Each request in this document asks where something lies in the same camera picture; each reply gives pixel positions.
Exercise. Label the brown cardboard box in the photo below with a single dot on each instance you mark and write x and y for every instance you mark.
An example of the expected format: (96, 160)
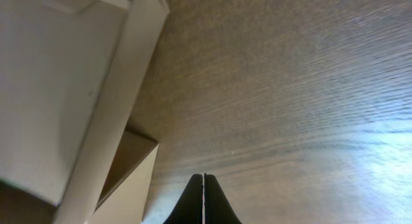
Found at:
(70, 74)

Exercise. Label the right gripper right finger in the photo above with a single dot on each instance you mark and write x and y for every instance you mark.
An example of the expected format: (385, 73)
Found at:
(217, 206)

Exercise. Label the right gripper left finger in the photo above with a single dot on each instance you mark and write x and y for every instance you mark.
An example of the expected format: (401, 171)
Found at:
(189, 207)

